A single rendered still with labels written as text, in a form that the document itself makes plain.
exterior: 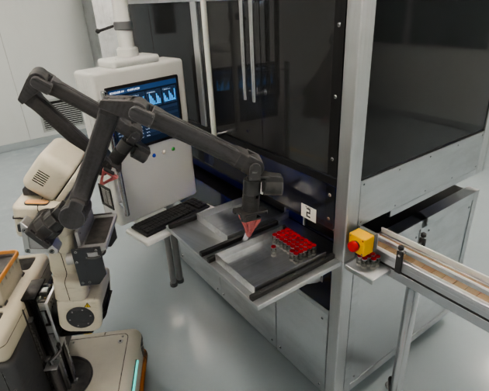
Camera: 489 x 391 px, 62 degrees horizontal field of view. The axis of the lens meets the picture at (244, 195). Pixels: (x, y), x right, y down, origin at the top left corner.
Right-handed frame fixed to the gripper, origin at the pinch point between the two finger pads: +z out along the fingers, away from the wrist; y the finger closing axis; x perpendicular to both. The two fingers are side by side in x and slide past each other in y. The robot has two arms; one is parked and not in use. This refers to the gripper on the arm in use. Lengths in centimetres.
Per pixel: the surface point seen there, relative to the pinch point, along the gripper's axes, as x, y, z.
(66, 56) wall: 544, 80, -28
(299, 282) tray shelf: -9.3, 17.7, 19.2
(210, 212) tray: 54, 19, 17
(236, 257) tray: 17.9, 8.8, 19.8
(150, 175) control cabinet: 89, 5, 6
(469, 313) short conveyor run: -54, 48, 16
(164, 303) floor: 114, 23, 105
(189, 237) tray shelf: 43.5, 1.6, 20.7
